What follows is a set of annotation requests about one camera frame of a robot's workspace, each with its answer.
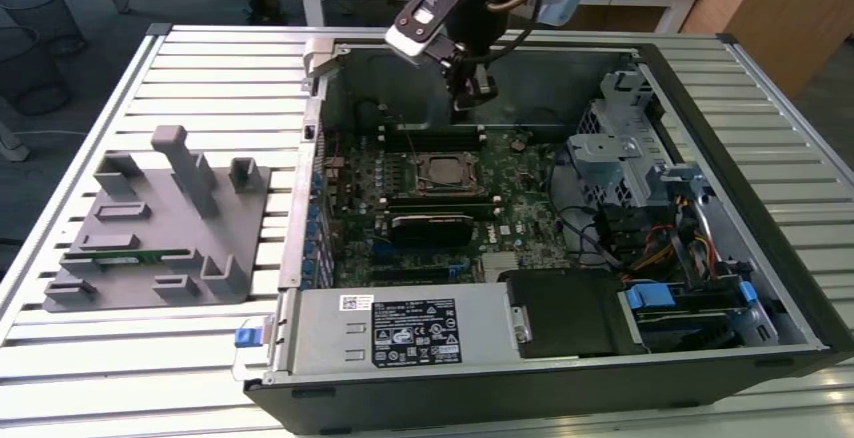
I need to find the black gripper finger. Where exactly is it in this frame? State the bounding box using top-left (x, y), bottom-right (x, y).
top-left (447, 53), bottom-right (479, 112)
top-left (472, 62), bottom-right (499, 106)

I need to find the silver CPU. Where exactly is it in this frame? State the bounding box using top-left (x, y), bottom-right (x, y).
top-left (425, 156), bottom-right (479, 187)

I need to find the black RAM slot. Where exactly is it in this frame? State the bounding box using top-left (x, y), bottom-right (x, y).
top-left (376, 135), bottom-right (487, 152)
top-left (376, 125), bottom-right (485, 140)

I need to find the black RAM stick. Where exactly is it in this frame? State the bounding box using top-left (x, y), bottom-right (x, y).
top-left (385, 194), bottom-right (496, 209)
top-left (387, 203), bottom-right (500, 218)

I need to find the silver drive cage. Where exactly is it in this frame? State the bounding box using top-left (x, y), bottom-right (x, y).
top-left (566, 70), bottom-right (708, 209)

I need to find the grey card retention latch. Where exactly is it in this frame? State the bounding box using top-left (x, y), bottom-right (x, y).
top-left (300, 37), bottom-right (341, 95)

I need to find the green motherboard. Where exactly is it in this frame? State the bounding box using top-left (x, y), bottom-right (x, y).
top-left (312, 130), bottom-right (582, 289)

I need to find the black expansion card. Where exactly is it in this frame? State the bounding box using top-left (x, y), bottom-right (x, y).
top-left (389, 213), bottom-right (476, 249)

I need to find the silver chipset heatsink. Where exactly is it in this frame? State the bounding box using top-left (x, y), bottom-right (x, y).
top-left (479, 252), bottom-right (521, 279)

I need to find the black expansion slot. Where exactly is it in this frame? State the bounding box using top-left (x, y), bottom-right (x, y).
top-left (369, 267), bottom-right (455, 282)

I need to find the wooden cabinet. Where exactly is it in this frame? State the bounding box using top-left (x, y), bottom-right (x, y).
top-left (679, 0), bottom-right (854, 97)

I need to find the blue disk carrier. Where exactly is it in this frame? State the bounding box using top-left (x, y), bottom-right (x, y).
top-left (623, 280), bottom-right (762, 354)

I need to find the silver power supply unit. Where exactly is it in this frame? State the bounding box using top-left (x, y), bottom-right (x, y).
top-left (265, 282), bottom-right (528, 377)

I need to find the grey parts rack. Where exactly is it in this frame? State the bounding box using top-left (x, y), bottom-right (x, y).
top-left (40, 125), bottom-right (273, 314)

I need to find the green RAM stick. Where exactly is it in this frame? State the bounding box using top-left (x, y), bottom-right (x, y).
top-left (82, 247), bottom-right (191, 264)

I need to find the black open PC case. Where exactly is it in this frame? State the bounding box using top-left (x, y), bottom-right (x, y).
top-left (240, 36), bottom-right (848, 437)

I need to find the grey furniture foot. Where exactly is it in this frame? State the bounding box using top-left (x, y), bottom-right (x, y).
top-left (0, 120), bottom-right (32, 163)

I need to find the large white wrist camera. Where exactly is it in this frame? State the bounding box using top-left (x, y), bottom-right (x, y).
top-left (383, 0), bottom-right (467, 67)

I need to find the coloured wire bundle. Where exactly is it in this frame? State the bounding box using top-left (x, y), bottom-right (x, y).
top-left (623, 197), bottom-right (726, 279)

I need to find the black wire basket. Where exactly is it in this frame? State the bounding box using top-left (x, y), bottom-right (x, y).
top-left (0, 0), bottom-right (88, 115)

